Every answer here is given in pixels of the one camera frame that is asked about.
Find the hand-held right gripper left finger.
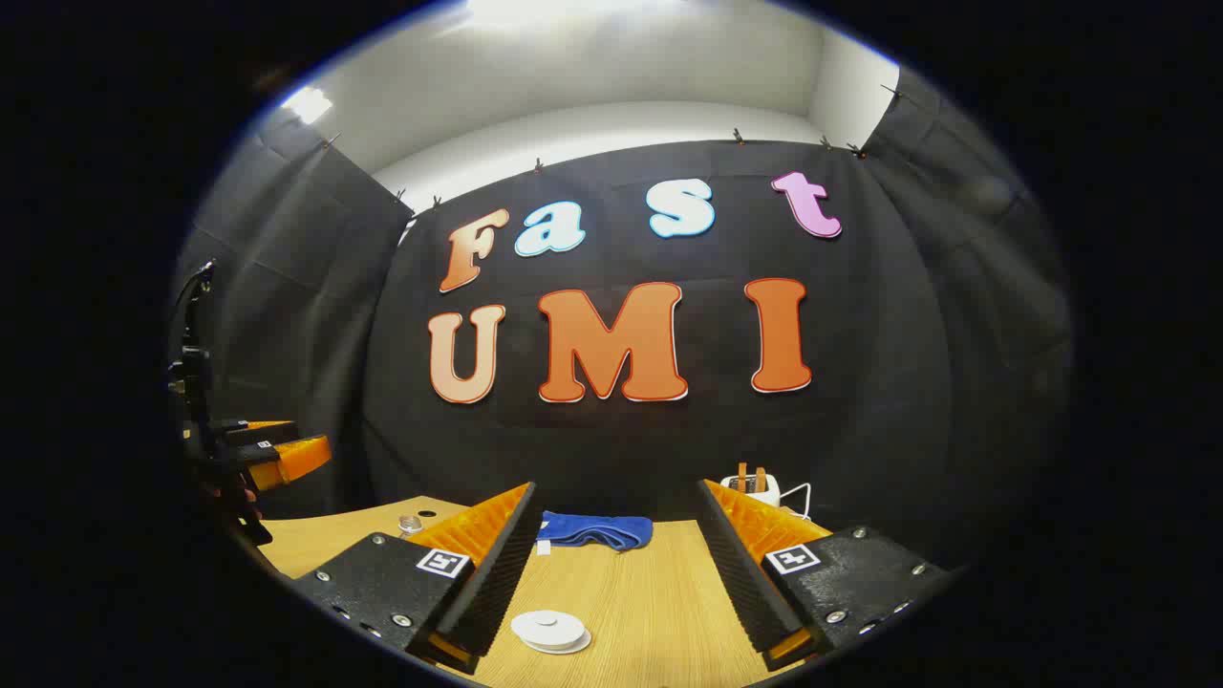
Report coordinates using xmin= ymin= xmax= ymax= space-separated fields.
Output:
xmin=291 ymin=481 xmax=538 ymax=675

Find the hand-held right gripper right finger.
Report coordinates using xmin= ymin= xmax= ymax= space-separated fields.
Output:
xmin=696 ymin=478 xmax=952 ymax=670

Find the white teacup lid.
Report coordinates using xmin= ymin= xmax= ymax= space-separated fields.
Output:
xmin=511 ymin=610 xmax=586 ymax=649

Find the white teacup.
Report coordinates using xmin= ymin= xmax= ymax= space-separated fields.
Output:
xmin=521 ymin=629 xmax=593 ymax=656

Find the white toaster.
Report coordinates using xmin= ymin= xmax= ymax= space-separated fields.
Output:
xmin=719 ymin=475 xmax=783 ymax=507

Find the blue towel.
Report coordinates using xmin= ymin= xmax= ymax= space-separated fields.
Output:
xmin=538 ymin=510 xmax=654 ymax=555

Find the black backdrop cloth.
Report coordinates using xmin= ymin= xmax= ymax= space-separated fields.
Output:
xmin=172 ymin=67 xmax=1076 ymax=565

